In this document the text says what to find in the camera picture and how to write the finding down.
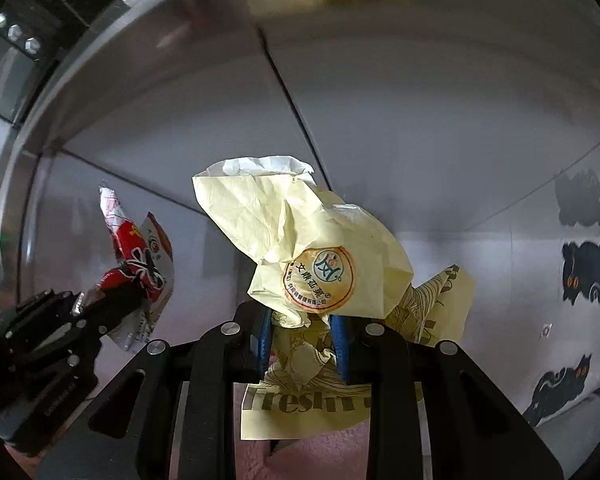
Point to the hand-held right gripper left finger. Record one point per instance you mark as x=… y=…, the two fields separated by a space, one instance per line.
x=266 y=345

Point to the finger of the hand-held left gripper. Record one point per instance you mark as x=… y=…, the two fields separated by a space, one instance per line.
x=112 y=327
x=115 y=302

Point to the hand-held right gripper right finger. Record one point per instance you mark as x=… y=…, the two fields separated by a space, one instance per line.
x=340 y=350

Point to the red snack wrapper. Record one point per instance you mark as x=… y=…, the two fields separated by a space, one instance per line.
x=132 y=240

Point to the yellow paper wrapper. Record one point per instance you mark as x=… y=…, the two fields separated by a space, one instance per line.
x=280 y=220

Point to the pink floor mat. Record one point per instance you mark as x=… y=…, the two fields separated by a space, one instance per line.
x=320 y=455

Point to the black cat sticker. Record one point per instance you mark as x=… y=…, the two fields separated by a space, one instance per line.
x=555 y=390
x=582 y=272

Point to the black toaster oven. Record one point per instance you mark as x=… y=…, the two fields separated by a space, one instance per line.
x=10 y=60

